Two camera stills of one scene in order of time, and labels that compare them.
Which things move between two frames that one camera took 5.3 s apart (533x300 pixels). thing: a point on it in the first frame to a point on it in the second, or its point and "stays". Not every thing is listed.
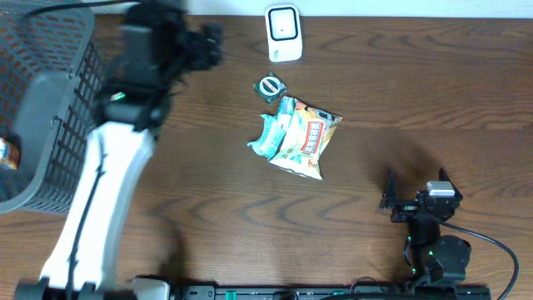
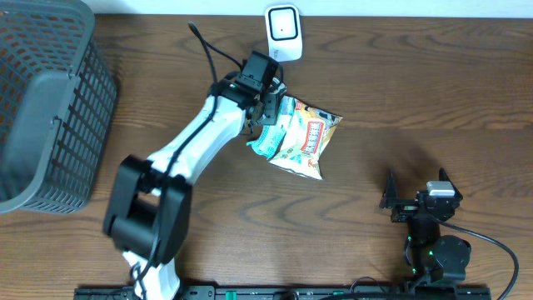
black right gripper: (389, 198) stays
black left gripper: (200, 49) to (269, 107)
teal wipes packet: (275, 128) stays
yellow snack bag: (307, 137) stays
